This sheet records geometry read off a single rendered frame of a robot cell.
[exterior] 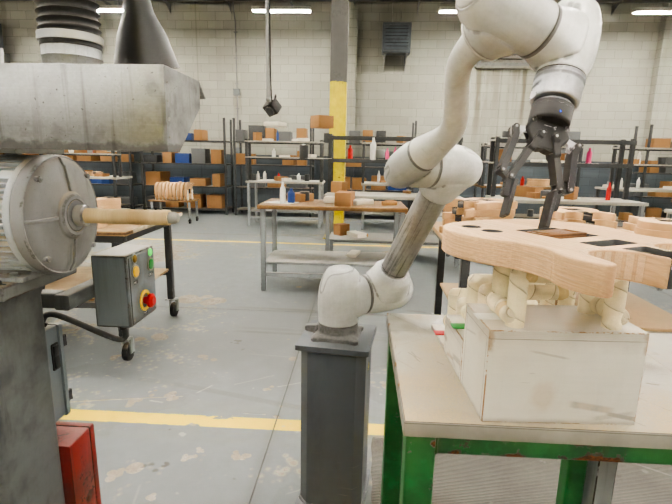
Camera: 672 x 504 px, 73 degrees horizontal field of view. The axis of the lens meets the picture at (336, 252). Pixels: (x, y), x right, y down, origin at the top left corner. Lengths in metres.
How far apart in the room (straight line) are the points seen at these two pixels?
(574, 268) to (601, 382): 0.31
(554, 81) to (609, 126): 12.45
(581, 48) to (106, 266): 1.18
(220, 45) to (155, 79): 11.88
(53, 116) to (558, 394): 0.99
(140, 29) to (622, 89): 12.92
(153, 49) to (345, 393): 1.28
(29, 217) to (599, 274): 0.97
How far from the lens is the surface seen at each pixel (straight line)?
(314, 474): 2.00
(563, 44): 0.99
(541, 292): 1.03
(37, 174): 1.07
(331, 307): 1.71
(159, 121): 0.86
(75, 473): 1.55
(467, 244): 0.82
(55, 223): 1.09
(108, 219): 1.08
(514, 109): 12.57
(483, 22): 0.93
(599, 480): 1.67
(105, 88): 0.90
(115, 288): 1.35
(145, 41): 1.10
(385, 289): 1.75
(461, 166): 1.45
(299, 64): 12.25
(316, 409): 1.84
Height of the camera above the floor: 1.38
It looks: 12 degrees down
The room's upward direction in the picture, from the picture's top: 1 degrees clockwise
